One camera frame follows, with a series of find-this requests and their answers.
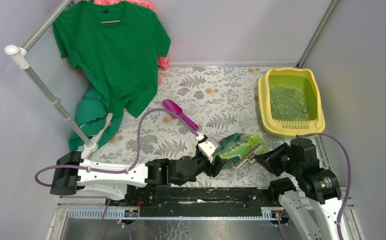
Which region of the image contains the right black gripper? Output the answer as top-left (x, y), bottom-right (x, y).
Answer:
top-left (253, 141), bottom-right (301, 176)

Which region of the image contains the green t-shirt on hanger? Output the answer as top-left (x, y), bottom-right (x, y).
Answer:
top-left (52, 1), bottom-right (171, 117)

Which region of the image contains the yellow green litter box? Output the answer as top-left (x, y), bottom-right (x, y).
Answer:
top-left (257, 68), bottom-right (326, 139)

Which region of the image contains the dark green folded cloth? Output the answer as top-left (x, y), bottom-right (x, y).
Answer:
top-left (75, 84), bottom-right (123, 148)

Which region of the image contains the magenta plastic scoop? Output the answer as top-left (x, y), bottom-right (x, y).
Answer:
top-left (162, 99), bottom-right (199, 131)

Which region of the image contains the small brown stick object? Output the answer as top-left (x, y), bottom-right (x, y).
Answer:
top-left (233, 143), bottom-right (269, 171)

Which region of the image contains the pink garment behind shirt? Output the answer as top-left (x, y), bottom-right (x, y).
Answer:
top-left (89, 0), bottom-right (170, 71)

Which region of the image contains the green cat litter bag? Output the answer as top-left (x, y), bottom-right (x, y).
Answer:
top-left (213, 133), bottom-right (270, 170)

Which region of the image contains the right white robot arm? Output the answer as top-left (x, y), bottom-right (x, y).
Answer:
top-left (254, 137), bottom-right (348, 240)

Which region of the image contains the wooden clothes hanger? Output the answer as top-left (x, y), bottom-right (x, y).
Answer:
top-left (101, 20), bottom-right (121, 24)

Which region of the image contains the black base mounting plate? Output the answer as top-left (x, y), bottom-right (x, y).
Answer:
top-left (110, 187), bottom-right (282, 218)

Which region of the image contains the floral patterned mat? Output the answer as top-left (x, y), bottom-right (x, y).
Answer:
top-left (86, 66), bottom-right (328, 189)

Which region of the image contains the white clothes rack pole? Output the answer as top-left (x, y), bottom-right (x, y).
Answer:
top-left (4, 44), bottom-right (113, 159)

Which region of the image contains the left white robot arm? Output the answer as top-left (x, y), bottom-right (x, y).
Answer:
top-left (49, 149), bottom-right (224, 206)

